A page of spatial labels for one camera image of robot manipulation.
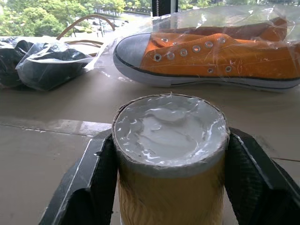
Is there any orange canvas sneaker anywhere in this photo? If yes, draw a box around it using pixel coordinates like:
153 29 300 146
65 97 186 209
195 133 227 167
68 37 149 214
112 32 300 92
173 16 288 42

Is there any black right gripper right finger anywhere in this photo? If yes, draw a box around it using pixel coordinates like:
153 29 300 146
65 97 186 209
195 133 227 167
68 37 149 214
224 127 300 225

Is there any black shoe in plastic bag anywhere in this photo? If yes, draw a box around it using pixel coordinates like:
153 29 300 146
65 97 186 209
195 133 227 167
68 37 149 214
15 42 94 91
0 37 34 89

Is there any clear plastic shoe bag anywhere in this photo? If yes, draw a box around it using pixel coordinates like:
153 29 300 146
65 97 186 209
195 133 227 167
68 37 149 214
84 5 300 93

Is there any black window frame post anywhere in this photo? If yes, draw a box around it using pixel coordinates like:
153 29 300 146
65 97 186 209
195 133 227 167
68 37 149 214
151 0 179 17

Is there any woven basket with handle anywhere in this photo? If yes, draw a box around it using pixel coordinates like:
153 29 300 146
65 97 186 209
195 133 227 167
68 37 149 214
56 14 116 57

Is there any yellow paper cup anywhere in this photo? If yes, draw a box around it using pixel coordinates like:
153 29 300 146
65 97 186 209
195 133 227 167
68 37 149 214
112 93 229 225

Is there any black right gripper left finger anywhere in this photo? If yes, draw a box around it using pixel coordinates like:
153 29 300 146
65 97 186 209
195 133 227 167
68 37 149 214
38 128 119 225

